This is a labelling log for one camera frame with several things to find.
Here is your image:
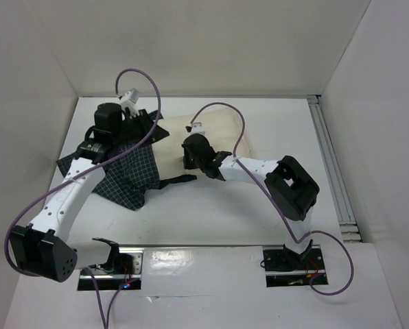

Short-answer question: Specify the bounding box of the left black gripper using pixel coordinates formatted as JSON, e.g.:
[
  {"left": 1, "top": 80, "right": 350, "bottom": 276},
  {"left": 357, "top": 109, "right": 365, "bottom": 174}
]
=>
[{"left": 113, "top": 108, "right": 170, "bottom": 148}]

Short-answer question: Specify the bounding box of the cream white pillow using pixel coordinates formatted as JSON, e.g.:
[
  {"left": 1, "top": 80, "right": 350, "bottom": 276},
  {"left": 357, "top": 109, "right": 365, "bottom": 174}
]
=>
[{"left": 152, "top": 107, "right": 251, "bottom": 180}]

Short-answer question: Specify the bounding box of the dark blue checkered pillowcase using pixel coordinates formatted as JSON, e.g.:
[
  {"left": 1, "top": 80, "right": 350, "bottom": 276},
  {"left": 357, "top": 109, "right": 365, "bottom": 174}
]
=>
[{"left": 56, "top": 108, "right": 198, "bottom": 211}]

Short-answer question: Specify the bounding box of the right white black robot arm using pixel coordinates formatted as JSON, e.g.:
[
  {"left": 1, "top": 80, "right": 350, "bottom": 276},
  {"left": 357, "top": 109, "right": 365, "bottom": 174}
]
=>
[{"left": 182, "top": 134, "right": 320, "bottom": 269}]

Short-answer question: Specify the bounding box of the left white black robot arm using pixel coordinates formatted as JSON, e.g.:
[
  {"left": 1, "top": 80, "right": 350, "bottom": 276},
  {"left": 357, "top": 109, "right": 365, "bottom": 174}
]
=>
[{"left": 5, "top": 103, "right": 170, "bottom": 282}]

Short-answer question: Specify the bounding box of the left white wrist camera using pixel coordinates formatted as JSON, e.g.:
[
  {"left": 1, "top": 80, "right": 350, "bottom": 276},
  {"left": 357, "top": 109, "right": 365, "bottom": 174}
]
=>
[{"left": 118, "top": 88, "right": 139, "bottom": 117}]

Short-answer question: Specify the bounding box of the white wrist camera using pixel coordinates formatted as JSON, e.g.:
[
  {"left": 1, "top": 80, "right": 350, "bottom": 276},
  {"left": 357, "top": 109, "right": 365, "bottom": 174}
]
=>
[
  {"left": 185, "top": 122, "right": 205, "bottom": 136},
  {"left": 118, "top": 88, "right": 139, "bottom": 117}
]

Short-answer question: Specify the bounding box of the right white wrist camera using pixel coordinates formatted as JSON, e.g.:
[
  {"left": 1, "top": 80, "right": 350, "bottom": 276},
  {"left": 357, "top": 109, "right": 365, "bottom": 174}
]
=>
[{"left": 185, "top": 122, "right": 205, "bottom": 136}]

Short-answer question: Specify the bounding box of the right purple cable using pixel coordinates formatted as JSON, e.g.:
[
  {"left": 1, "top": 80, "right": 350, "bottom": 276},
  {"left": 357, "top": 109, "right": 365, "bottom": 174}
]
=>
[{"left": 189, "top": 102, "right": 354, "bottom": 295}]

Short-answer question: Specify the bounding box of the purple cable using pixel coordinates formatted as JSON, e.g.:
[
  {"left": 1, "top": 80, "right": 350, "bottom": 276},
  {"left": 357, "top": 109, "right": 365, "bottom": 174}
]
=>
[
  {"left": 189, "top": 102, "right": 354, "bottom": 295},
  {"left": 3, "top": 69, "right": 162, "bottom": 329}
]

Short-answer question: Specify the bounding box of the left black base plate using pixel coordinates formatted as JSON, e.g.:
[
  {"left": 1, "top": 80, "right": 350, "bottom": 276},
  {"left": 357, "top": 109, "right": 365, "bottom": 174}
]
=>
[{"left": 77, "top": 250, "right": 143, "bottom": 291}]

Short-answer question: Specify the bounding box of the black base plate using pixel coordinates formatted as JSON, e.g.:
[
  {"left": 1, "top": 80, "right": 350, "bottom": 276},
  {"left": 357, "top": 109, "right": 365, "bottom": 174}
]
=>
[
  {"left": 259, "top": 245, "right": 329, "bottom": 288},
  {"left": 77, "top": 250, "right": 143, "bottom": 291}
]

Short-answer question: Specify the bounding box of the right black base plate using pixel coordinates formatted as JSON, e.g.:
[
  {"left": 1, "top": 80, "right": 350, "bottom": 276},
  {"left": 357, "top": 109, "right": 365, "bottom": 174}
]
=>
[{"left": 259, "top": 245, "right": 329, "bottom": 288}]

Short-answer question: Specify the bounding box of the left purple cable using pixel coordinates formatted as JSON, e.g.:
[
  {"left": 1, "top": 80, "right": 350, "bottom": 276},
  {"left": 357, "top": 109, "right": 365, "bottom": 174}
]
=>
[{"left": 3, "top": 69, "right": 162, "bottom": 329}]

